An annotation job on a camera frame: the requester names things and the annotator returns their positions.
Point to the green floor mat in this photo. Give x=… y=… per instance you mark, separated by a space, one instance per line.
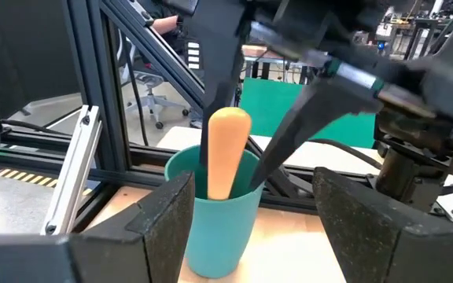
x=281 y=110

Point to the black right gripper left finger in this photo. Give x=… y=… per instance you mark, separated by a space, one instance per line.
x=93 y=259

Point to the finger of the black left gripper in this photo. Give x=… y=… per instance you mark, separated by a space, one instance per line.
x=220 y=59
x=313 y=114

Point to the silver metal bracket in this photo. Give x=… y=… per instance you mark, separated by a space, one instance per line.
x=73 y=169

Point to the grey office chair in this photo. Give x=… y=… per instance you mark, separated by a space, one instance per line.
x=152 y=100

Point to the black backdrop panel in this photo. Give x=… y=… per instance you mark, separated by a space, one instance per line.
x=22 y=51

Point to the teal plastic cup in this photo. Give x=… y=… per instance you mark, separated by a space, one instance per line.
x=222 y=236

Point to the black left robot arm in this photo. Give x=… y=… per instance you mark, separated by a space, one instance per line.
x=407 y=173

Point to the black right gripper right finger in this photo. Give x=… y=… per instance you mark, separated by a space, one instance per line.
x=387 y=255

